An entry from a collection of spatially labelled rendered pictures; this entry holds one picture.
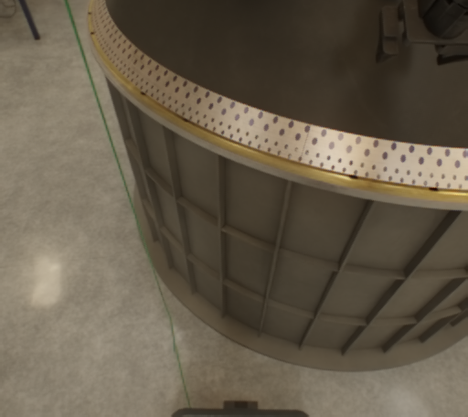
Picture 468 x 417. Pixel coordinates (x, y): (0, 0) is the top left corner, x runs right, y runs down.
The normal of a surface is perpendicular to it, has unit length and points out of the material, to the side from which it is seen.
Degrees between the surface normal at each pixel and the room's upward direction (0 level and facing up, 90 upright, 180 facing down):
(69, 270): 0
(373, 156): 43
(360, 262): 90
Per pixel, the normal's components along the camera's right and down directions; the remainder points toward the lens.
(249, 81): -0.45, 0.25
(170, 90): -0.45, -0.11
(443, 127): -0.11, 0.35
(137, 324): 0.01, -0.66
